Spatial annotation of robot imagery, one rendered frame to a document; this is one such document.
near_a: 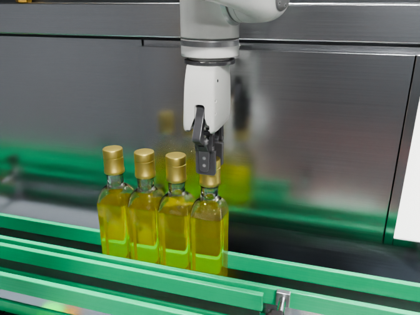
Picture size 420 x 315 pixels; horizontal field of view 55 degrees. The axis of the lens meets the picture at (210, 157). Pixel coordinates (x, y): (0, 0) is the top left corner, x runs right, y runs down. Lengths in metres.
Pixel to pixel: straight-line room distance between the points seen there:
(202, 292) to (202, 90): 0.33
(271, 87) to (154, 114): 0.23
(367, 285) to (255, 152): 0.30
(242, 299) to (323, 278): 0.16
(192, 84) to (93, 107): 0.37
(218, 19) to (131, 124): 0.37
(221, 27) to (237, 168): 0.31
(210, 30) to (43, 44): 0.46
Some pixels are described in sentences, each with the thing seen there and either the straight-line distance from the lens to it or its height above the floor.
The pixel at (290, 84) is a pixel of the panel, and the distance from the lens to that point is 0.72.
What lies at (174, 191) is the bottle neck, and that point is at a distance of 0.68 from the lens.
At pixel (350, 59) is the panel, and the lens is 0.71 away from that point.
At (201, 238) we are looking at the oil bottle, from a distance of 0.69.
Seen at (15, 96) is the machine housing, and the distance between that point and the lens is 1.01.
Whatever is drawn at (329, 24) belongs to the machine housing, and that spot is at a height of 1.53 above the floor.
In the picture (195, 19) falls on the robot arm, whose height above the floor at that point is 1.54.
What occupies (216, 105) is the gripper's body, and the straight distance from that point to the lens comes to 0.58.
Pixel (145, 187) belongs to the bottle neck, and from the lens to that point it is 0.70.
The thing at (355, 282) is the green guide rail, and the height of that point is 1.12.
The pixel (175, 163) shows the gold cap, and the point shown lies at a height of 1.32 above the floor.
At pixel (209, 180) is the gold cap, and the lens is 0.65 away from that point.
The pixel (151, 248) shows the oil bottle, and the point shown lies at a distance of 0.74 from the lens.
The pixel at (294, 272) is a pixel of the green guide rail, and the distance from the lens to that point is 0.76.
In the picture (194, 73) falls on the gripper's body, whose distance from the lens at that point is 0.57.
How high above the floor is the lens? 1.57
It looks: 21 degrees down
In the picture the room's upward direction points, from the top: straight up
